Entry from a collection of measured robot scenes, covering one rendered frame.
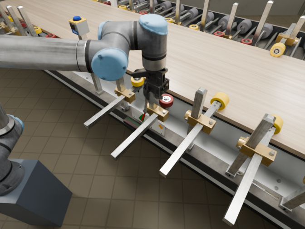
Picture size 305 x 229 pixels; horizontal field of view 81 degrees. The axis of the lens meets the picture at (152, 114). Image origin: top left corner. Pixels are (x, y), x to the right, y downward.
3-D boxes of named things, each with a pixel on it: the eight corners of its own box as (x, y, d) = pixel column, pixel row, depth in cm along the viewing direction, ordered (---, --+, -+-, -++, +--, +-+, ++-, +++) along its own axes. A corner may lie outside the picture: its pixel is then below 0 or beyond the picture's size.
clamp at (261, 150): (267, 168, 70) (273, 161, 66) (233, 149, 76) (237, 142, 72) (271, 156, 73) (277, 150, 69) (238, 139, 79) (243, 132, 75)
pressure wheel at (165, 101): (167, 119, 104) (168, 105, 95) (156, 112, 107) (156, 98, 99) (174, 111, 108) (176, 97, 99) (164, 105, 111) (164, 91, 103)
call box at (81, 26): (80, 37, 98) (75, 22, 93) (72, 34, 101) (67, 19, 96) (90, 33, 102) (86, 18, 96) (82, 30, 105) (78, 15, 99)
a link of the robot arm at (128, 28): (92, 31, 52) (135, 30, 52) (100, 16, 60) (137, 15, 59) (100, 60, 59) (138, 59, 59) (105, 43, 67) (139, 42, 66)
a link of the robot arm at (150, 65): (136, 55, 64) (153, 45, 69) (137, 67, 68) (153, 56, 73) (156, 63, 61) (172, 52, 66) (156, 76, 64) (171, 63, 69)
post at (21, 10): (47, 64, 166) (17, 7, 131) (46, 63, 168) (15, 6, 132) (51, 62, 168) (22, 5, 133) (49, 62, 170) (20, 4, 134)
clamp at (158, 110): (163, 122, 99) (163, 116, 95) (144, 112, 105) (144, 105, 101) (169, 116, 102) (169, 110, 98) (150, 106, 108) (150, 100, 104)
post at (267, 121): (229, 181, 94) (274, 122, 58) (223, 176, 95) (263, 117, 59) (232, 175, 95) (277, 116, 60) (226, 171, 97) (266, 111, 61)
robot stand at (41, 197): (61, 226, 138) (15, 203, 93) (30, 225, 139) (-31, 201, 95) (72, 193, 155) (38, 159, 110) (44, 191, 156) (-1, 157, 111)
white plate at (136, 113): (164, 136, 107) (164, 126, 100) (131, 116, 118) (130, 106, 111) (164, 136, 108) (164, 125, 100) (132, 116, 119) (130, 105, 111)
